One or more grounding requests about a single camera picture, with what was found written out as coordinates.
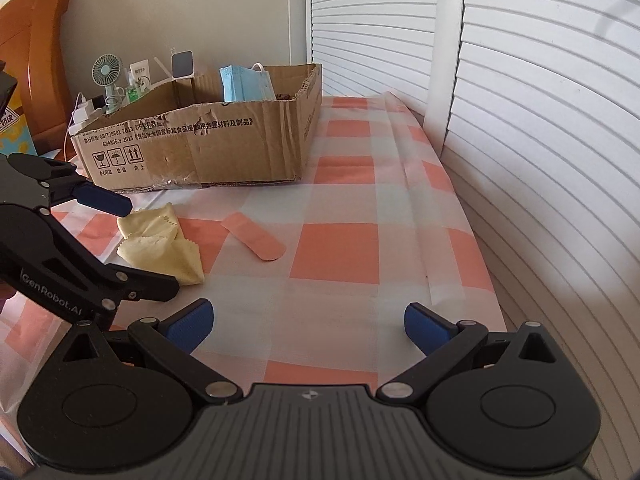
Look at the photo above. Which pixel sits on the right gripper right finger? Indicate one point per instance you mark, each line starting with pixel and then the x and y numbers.
pixel 448 349

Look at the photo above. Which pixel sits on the blue surgical masks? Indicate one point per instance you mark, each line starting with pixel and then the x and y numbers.
pixel 246 84

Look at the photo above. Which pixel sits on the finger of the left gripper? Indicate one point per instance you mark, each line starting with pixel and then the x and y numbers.
pixel 122 283
pixel 101 199

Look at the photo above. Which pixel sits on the brown cardboard box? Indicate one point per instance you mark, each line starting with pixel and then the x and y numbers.
pixel 182 134

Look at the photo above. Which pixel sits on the yellow blue snack bag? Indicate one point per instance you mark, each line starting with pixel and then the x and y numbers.
pixel 15 136

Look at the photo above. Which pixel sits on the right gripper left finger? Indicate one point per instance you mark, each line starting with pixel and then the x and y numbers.
pixel 167 346

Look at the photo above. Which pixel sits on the phone stand with tablet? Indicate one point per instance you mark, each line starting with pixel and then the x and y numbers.
pixel 182 64

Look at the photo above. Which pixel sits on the pink adhesive bandage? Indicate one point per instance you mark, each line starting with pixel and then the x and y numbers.
pixel 259 241

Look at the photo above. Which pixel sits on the white power strip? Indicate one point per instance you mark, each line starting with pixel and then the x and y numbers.
pixel 83 116

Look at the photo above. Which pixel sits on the green desk fan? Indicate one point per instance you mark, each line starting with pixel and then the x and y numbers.
pixel 105 73

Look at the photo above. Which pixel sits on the green tube bottle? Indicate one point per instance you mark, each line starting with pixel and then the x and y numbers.
pixel 141 75

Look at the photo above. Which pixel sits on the pink checkered tablecloth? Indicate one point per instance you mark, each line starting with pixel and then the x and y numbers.
pixel 373 224

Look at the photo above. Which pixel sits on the wooden headboard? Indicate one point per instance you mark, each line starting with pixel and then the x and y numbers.
pixel 31 49

